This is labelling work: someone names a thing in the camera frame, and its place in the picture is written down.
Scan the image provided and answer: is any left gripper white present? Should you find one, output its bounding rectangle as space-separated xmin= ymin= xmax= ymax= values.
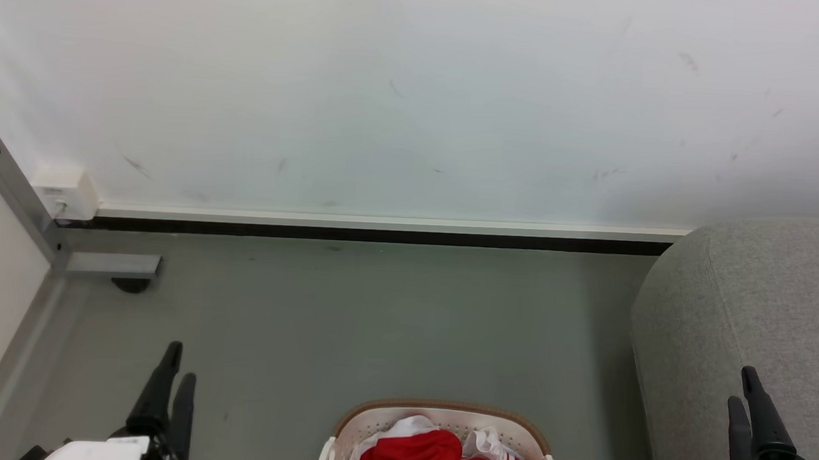
xmin=19 ymin=334 xmax=199 ymax=460

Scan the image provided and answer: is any grey fabric sofa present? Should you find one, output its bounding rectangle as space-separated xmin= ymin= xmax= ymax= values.
xmin=623 ymin=210 xmax=819 ymax=460

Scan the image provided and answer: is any white perforated laundry basket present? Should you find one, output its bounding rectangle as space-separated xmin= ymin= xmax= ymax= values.
xmin=316 ymin=393 xmax=568 ymax=460

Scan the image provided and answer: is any white and black baseboard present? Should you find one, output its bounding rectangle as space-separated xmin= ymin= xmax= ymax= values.
xmin=55 ymin=197 xmax=692 ymax=262

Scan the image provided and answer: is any black round frame foot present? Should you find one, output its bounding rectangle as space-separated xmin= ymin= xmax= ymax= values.
xmin=111 ymin=277 xmax=153 ymax=295

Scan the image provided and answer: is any white wall socket box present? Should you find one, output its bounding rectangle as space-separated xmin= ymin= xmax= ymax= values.
xmin=31 ymin=162 xmax=102 ymax=223

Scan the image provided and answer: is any grey metal frame post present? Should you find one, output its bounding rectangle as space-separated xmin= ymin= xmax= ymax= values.
xmin=0 ymin=119 xmax=170 ymax=281

